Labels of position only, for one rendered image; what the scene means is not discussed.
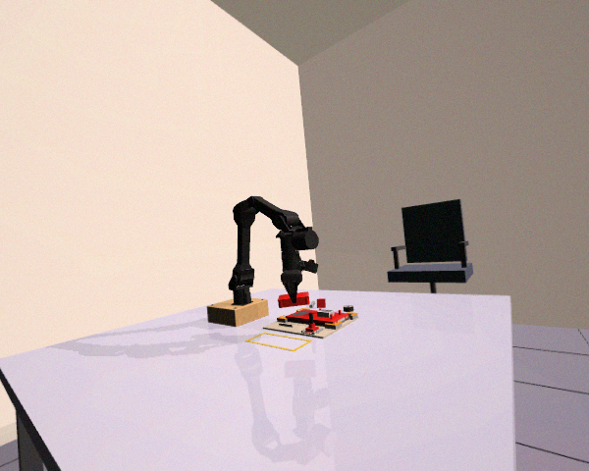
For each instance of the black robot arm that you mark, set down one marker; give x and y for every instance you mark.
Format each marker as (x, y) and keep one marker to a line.
(293, 235)

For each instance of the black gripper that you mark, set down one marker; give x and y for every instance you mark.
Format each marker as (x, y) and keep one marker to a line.
(291, 276)

